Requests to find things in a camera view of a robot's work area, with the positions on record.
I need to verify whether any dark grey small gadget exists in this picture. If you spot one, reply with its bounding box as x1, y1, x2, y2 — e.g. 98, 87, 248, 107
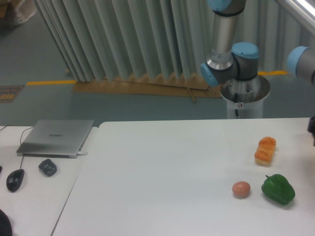
38, 159, 58, 177

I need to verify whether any black mouse cable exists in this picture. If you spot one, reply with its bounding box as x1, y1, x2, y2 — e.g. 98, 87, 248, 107
0, 124, 34, 170

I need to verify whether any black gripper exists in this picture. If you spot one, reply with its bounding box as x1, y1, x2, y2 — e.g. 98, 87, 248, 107
307, 116, 315, 146

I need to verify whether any pale green curtain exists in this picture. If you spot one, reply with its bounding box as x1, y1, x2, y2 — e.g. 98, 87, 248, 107
34, 0, 315, 82

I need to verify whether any green bell pepper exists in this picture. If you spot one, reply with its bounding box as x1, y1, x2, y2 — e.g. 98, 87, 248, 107
261, 174, 295, 206

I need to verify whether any brown egg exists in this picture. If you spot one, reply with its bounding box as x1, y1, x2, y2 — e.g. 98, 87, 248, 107
232, 181, 251, 198

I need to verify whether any cardboard box stack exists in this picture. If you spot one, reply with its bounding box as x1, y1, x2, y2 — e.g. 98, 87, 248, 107
0, 0, 37, 27

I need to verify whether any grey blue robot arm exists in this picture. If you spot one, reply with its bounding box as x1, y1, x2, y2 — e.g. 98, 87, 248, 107
200, 0, 315, 119

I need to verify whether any orange bread loaf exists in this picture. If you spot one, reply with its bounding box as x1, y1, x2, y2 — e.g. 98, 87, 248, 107
254, 137, 276, 166

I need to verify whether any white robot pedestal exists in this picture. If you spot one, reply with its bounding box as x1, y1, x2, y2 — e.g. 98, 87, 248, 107
220, 75, 271, 119

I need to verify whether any flat brown cardboard sheet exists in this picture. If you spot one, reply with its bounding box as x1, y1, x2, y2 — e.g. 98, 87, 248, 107
72, 72, 221, 103

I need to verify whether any black computer mouse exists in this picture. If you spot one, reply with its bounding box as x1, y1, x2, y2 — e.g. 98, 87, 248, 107
6, 169, 25, 192

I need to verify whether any silver closed laptop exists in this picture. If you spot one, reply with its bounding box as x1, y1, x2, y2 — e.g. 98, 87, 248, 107
16, 119, 94, 158

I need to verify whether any dark sleeved forearm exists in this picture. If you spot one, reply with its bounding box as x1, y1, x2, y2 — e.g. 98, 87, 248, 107
0, 210, 13, 236

